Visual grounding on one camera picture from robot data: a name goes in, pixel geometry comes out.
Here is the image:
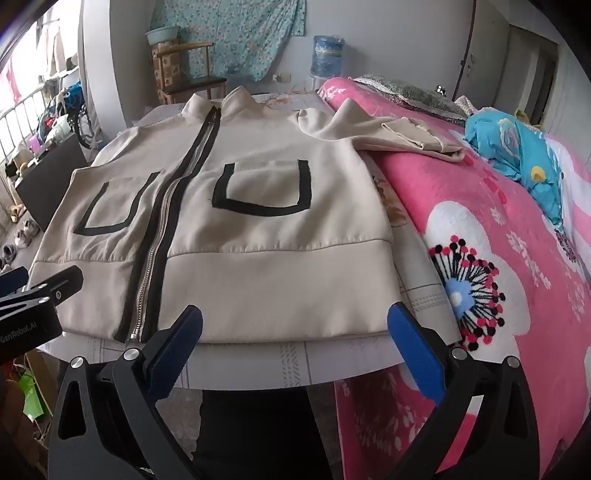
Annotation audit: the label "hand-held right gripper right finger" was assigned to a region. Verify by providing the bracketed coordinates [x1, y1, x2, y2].
[387, 301, 543, 480]

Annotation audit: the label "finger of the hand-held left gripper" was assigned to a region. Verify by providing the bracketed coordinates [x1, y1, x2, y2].
[0, 268, 29, 292]
[0, 266, 84, 311]

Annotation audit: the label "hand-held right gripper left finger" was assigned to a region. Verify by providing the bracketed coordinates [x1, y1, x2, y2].
[46, 305, 204, 480]

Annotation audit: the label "beige zip jacket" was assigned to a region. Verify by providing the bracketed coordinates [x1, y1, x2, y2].
[28, 87, 467, 344]

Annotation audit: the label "row of shoes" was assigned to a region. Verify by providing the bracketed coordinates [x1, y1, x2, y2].
[0, 203, 42, 273]

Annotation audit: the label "green bag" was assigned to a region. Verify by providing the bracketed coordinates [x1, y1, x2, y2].
[18, 369, 51, 421]

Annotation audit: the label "black cabinet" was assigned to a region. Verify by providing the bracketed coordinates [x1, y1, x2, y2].
[15, 134, 88, 232]

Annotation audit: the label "bed with floral sheet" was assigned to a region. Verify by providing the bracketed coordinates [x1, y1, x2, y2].
[60, 90, 462, 391]

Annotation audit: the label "person's black pants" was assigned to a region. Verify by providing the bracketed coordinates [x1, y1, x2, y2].
[191, 388, 335, 480]

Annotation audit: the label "pink floral blanket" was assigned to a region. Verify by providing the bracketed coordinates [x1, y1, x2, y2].
[318, 76, 591, 480]

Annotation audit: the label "blue bag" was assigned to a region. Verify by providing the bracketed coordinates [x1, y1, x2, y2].
[62, 83, 85, 112]

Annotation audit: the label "turquoise garment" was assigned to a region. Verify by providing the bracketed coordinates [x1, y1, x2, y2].
[464, 108, 566, 227]

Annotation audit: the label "wooden chair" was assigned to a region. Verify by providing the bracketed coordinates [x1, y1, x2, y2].
[154, 41, 227, 104]

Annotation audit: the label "grey patterned pillow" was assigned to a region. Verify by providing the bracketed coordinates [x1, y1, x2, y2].
[353, 75, 467, 121]

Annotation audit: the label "teal plastic basin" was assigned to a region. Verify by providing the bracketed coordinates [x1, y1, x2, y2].
[145, 25, 182, 46]

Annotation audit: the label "grey door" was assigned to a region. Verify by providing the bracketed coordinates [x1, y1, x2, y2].
[462, 0, 509, 112]

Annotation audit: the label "blue water bottle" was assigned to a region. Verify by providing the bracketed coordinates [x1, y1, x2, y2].
[311, 36, 346, 78]

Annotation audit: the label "teal floral wall cloth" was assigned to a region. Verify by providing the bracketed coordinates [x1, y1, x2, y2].
[150, 0, 308, 83]

